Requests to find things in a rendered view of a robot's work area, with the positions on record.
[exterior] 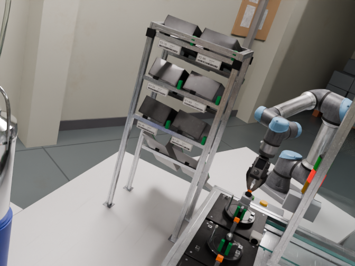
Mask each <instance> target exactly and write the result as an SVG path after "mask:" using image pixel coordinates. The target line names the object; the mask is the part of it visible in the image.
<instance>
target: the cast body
mask: <svg viewBox="0 0 355 266"><path fill-rule="evenodd" d="M252 198H253V195H252V194H251V192H243V194H242V197H241V199H240V201H239V203H238V206H240V212H242V211H243V210H244V209H246V210H248V207H249V205H250V202H251V200H252Z"/></svg>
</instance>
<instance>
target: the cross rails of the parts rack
mask: <svg viewBox="0 0 355 266"><path fill-rule="evenodd" d="M154 36H156V37H159V38H161V39H164V40H166V41H169V42H172V43H174V44H177V45H180V46H182V47H185V48H187V49H190V50H193V51H196V52H199V53H201V54H204V55H207V56H209V57H212V58H214V59H217V60H220V61H222V62H225V63H228V64H231V65H232V63H233V61H232V60H231V59H230V58H227V57H225V56H222V55H219V54H216V53H213V52H210V51H206V50H204V49H202V48H200V47H197V46H195V45H193V46H191V45H190V44H189V43H186V42H183V41H181V40H178V39H175V38H173V37H169V36H166V35H164V34H162V33H159V32H156V31H155V33H154ZM167 54H168V55H171V56H174V57H176V58H178V59H181V60H184V61H187V62H189V63H192V64H195V65H197V66H199V67H202V68H205V69H207V70H210V71H212V72H215V73H218V74H220V75H223V76H225V77H228V78H229V77H230V73H228V72H225V71H221V70H217V69H214V68H212V67H209V66H207V65H204V64H201V63H199V62H196V61H195V60H194V59H191V58H187V57H184V56H183V55H178V54H175V53H172V52H170V51H167ZM142 79H145V80H147V81H150V82H152V83H154V84H157V85H160V86H162V87H164V88H167V89H169V90H172V91H174V92H176V93H179V94H181V95H184V96H186V97H188V98H191V99H193V100H196V101H198V102H200V103H203V104H205V105H207V106H210V107H213V108H215V109H218V107H219V105H218V106H217V105H215V103H214V102H212V101H209V100H207V99H204V98H202V97H200V96H197V95H192V94H190V93H189V92H187V91H185V90H182V89H180V90H178V89H177V87H175V86H173V85H170V84H168V83H165V82H163V81H160V80H155V79H153V77H150V76H148V75H146V74H144V75H143V78H142ZM168 96H171V97H174V98H176V99H178V100H181V101H183V99H184V97H182V96H180V95H178V94H177V95H175V94H173V93H172V92H171V91H169V93H168ZM205 111H207V112H209V113H211V114H214V115H216V113H217V111H216V110H213V109H211V108H207V107H206V109H205ZM133 118H136V119H138V120H140V121H142V122H144V123H146V124H148V125H151V126H153V127H155V128H157V129H159V130H162V131H164V132H166V133H168V134H170V135H173V136H175V137H177V138H180V139H182V140H184V141H186V142H188V143H191V144H193V145H195V146H197V147H199V148H202V149H204V146H205V144H204V145H201V142H199V141H197V140H194V139H192V138H190V137H188V136H185V135H183V134H182V135H180V134H178V133H177V131H174V130H172V129H170V128H169V129H165V126H163V125H160V124H159V123H157V122H154V121H152V120H149V119H145V118H142V116H140V115H138V114H136V113H134V114H133Z"/></svg>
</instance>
